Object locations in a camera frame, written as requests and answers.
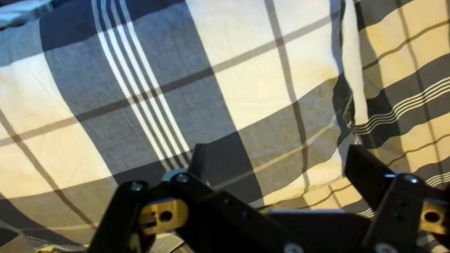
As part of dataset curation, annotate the blue white checked pillow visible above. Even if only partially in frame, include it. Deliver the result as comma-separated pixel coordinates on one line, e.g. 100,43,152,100
0,0,377,253

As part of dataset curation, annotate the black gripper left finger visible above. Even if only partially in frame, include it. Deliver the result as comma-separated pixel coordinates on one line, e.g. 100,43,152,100
87,142,307,253

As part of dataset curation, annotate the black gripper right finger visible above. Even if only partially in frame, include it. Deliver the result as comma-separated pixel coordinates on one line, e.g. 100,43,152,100
344,144,450,253

